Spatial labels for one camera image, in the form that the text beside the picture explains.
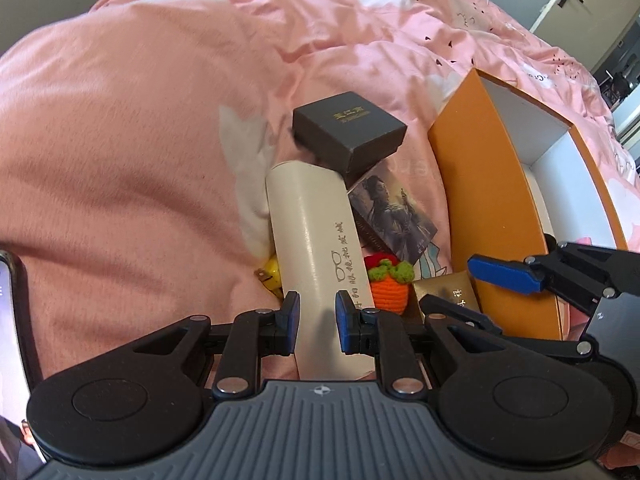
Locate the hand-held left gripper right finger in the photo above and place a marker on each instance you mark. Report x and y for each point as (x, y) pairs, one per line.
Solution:
(344, 321)

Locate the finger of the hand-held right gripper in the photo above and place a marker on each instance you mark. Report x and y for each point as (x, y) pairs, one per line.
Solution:
(500, 272)
(460, 312)

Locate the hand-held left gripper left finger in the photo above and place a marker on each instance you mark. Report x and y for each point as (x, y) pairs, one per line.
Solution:
(291, 321)

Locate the small gold box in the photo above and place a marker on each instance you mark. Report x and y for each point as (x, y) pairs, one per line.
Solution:
(445, 295)

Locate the orange crochet persimmon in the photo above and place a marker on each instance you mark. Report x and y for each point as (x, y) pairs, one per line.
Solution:
(390, 287)

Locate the orange cardboard box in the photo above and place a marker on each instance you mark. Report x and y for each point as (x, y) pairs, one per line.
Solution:
(480, 200)

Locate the white glasses case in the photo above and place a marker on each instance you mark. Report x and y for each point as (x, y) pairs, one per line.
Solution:
(312, 240)

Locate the picture card pack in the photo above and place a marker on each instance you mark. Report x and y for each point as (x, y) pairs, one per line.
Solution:
(392, 210)

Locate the small black gift box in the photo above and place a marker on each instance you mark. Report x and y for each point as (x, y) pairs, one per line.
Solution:
(350, 130)

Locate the yellow tape measure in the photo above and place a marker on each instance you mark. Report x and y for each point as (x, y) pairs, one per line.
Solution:
(272, 275)

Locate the pink printed duvet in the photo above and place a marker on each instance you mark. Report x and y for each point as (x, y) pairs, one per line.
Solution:
(140, 135)

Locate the smartphone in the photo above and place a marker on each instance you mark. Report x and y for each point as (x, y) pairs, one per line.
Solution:
(12, 340)

